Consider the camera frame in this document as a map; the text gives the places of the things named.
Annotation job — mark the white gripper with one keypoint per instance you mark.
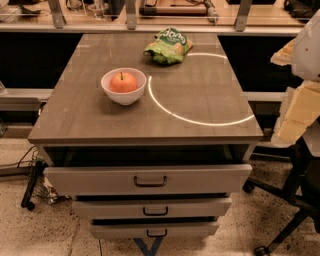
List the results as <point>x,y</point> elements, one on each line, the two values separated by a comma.
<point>307,55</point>

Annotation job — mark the red apple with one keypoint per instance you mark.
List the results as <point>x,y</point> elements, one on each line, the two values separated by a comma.
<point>123,82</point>

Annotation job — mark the white bowl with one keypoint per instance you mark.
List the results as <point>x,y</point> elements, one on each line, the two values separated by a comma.
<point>124,98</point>

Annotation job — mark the background wooden desk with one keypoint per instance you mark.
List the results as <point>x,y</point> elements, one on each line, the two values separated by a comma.
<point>84,16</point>

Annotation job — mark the black office chair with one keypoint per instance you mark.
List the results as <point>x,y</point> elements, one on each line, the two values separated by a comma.
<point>301,188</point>

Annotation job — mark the green chip bag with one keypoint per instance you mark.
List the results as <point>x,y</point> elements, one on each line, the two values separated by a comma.
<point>169,47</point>

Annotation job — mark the grey drawer cabinet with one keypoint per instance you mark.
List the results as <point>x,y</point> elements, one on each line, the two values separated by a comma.
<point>190,114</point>

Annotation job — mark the middle grey drawer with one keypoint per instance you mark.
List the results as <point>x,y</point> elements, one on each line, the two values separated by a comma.
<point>136,209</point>

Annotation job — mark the grey drawer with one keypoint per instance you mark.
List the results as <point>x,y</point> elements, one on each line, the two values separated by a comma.
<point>136,209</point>
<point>189,229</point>
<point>147,180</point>

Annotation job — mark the top grey drawer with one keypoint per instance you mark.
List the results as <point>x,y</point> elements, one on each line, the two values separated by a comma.
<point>147,180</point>

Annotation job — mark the bottom grey drawer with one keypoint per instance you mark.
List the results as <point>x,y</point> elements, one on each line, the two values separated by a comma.
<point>189,229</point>

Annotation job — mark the black wheeled stand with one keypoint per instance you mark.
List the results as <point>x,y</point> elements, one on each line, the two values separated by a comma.
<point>36,172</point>

